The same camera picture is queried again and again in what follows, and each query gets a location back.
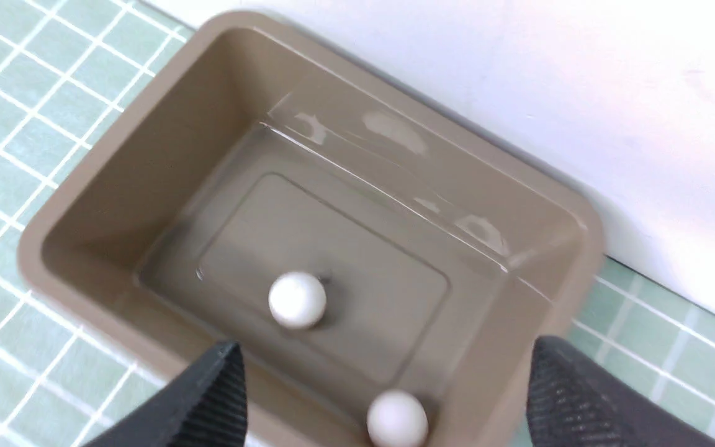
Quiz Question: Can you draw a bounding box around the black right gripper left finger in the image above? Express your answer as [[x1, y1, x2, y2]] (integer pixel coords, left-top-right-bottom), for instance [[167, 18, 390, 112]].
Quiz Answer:
[[87, 341, 248, 446]]

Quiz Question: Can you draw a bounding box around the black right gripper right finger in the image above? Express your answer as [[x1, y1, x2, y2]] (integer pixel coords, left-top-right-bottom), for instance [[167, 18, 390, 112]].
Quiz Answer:
[[526, 335, 715, 446]]

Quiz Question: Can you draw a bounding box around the white ping-pong ball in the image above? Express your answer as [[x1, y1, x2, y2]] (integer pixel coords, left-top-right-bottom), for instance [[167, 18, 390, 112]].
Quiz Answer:
[[268, 271, 327, 329], [366, 389, 429, 446]]

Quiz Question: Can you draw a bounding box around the brown plastic bin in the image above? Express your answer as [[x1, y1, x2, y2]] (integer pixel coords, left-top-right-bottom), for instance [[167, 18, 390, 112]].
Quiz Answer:
[[17, 11, 603, 446]]

